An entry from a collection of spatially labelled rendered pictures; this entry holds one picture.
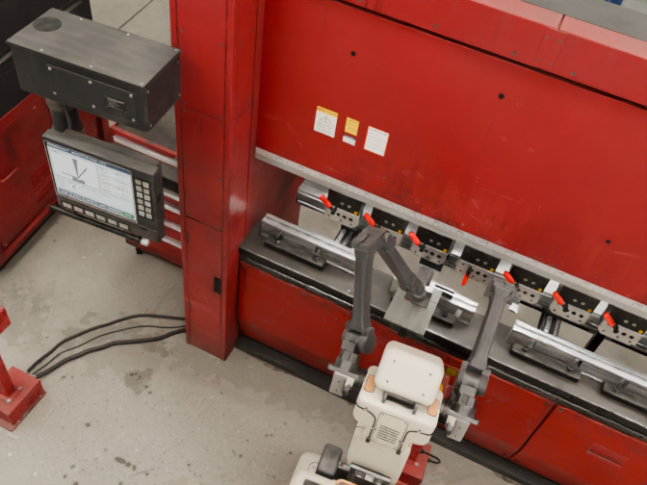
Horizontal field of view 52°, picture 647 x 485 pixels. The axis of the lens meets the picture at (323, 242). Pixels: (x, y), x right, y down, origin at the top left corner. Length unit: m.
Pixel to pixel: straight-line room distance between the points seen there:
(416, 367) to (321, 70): 1.09
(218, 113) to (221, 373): 1.69
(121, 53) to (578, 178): 1.57
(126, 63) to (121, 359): 1.96
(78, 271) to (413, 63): 2.60
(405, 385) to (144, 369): 1.88
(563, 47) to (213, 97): 1.20
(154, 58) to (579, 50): 1.32
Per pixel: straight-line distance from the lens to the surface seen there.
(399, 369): 2.24
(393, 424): 2.35
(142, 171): 2.41
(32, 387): 3.68
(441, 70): 2.28
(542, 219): 2.53
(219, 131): 2.57
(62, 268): 4.26
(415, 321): 2.82
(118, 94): 2.28
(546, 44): 2.14
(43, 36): 2.46
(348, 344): 2.39
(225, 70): 2.39
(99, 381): 3.77
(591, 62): 2.15
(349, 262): 3.03
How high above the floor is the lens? 3.22
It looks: 48 degrees down
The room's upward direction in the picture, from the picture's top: 11 degrees clockwise
